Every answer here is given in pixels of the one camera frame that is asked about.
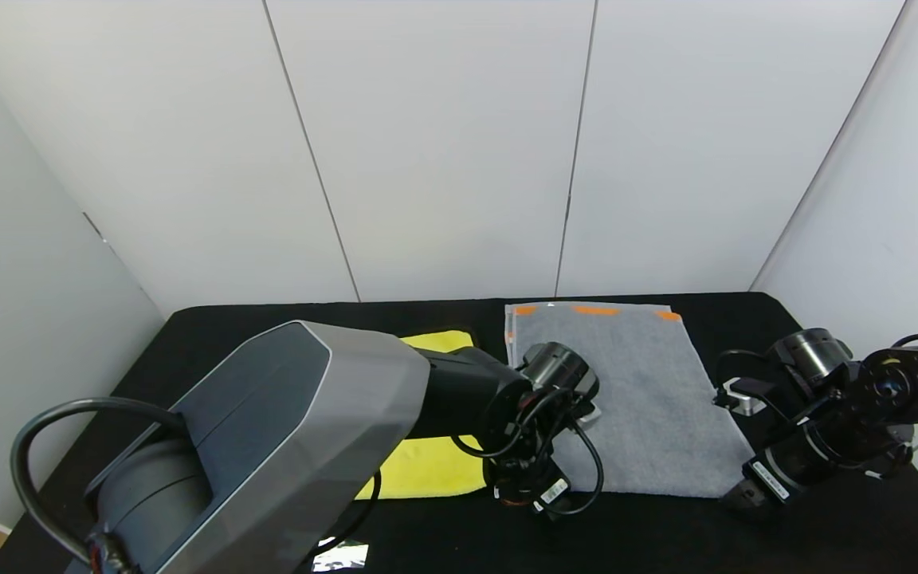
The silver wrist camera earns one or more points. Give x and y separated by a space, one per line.
746 399
590 413

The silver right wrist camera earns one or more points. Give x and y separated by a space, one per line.
746 399

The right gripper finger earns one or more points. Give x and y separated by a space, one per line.
746 502

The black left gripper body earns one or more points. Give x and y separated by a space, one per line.
552 492

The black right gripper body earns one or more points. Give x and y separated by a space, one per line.
770 483

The grey towel with orange marks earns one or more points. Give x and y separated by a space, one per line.
658 399

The shiny silver foil piece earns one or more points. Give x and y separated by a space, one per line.
343 558

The yellow microfibre towel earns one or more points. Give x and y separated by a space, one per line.
427 470

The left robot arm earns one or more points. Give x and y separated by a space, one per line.
292 430

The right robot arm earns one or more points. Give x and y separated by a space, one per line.
889 391

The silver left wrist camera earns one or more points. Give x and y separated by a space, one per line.
590 413

